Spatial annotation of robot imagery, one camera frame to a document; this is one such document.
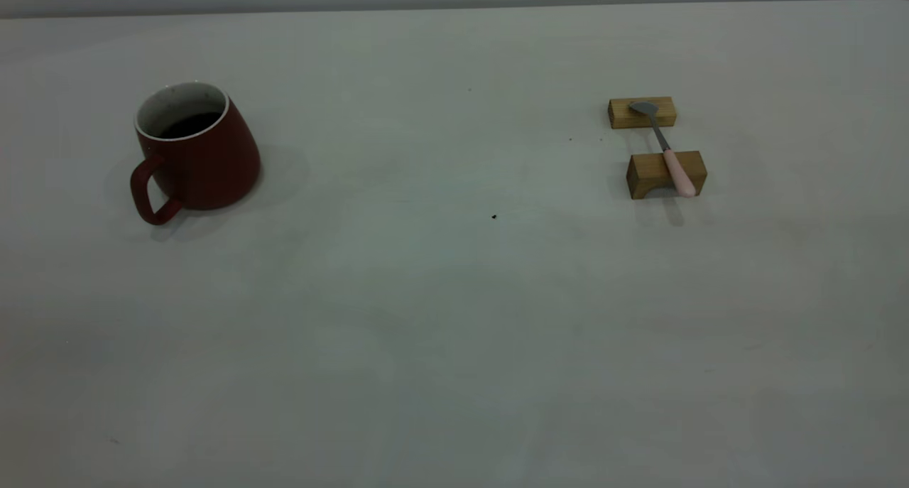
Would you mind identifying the pink handled metal spoon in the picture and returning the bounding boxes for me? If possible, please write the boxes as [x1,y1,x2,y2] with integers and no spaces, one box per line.
[628,101,698,197]

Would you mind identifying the red ceramic mug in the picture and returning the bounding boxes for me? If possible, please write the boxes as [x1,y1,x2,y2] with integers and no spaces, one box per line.
[130,82,262,226]

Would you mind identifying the arched wooden block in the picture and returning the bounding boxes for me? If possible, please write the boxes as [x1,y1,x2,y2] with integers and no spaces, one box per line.
[626,151,708,200]

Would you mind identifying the flat wooden block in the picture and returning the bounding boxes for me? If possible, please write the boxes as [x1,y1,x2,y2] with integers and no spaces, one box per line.
[608,97,677,129]

